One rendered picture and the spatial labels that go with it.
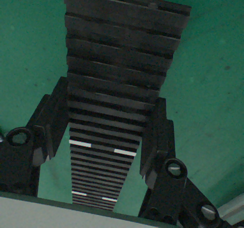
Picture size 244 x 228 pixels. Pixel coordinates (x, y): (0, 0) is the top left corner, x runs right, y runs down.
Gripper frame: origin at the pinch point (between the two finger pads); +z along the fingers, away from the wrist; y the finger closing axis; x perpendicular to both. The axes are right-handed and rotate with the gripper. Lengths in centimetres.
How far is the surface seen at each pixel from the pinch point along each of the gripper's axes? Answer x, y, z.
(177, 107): -1.3, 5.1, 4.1
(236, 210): -15.4, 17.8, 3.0
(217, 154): -6.2, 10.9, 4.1
